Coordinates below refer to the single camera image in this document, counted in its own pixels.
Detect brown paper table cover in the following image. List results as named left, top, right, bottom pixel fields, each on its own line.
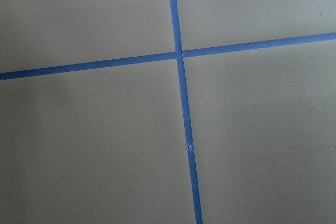
left=1, top=0, right=335, bottom=223

